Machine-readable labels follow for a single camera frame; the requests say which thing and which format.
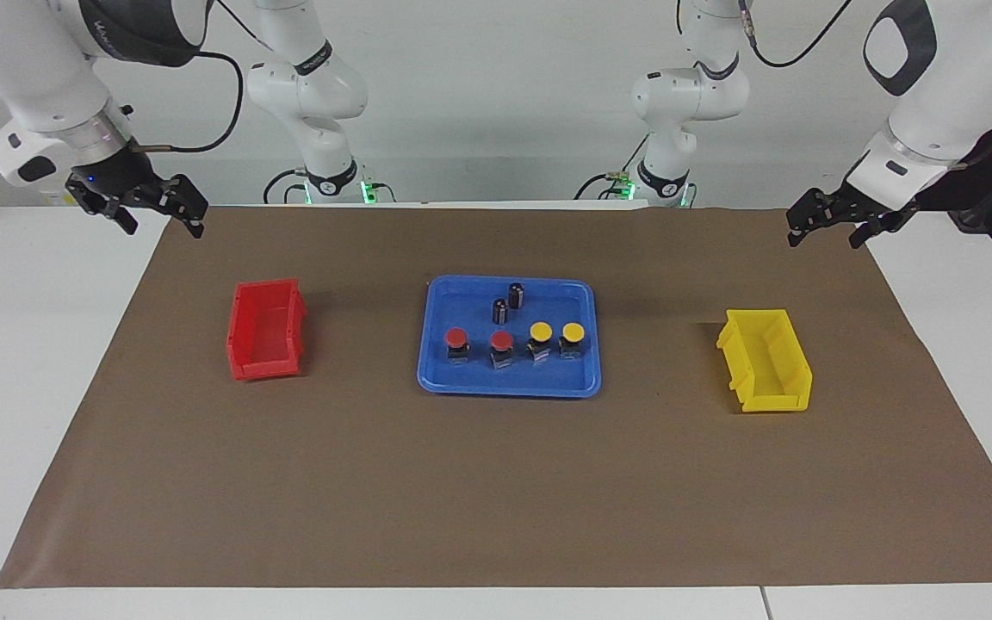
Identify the black base cable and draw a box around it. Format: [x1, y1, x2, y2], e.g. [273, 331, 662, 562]
[573, 133, 650, 202]
[262, 168, 309, 206]

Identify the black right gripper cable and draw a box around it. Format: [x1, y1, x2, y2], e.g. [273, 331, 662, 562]
[130, 50, 245, 154]

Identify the yellow plastic bin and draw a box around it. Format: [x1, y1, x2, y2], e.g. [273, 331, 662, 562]
[716, 308, 814, 413]

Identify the brown table mat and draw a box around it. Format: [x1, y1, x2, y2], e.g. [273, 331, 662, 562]
[0, 205, 992, 590]

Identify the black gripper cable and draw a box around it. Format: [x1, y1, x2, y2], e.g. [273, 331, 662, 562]
[130, 50, 245, 154]
[737, 0, 855, 70]

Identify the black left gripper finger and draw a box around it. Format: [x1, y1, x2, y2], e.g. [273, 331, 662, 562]
[787, 191, 841, 249]
[849, 220, 897, 251]

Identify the red plastic bin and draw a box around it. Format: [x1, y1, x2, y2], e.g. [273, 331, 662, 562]
[226, 278, 306, 381]

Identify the blue plastic tray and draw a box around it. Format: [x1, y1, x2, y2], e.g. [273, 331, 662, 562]
[416, 275, 603, 399]

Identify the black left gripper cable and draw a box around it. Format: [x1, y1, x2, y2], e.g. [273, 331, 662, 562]
[737, 0, 855, 70]

